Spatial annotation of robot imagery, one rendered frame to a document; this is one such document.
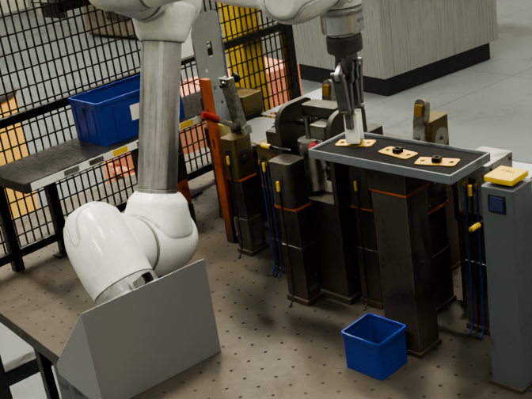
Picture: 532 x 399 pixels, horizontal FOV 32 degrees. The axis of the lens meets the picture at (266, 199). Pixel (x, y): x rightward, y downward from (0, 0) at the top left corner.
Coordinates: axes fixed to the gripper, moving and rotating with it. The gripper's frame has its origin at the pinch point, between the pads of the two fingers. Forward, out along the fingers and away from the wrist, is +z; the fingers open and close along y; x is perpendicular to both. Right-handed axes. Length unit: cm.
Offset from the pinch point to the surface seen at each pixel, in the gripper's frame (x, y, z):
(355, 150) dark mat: -1.6, -4.2, 4.0
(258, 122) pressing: 56, 59, 20
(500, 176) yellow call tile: -34.8, -15.4, 3.9
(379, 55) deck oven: 144, 398, 91
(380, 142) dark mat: -5.4, 0.9, 4.0
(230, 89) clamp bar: 48, 33, 2
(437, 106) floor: 101, 381, 121
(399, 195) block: -12.6, -10.0, 11.2
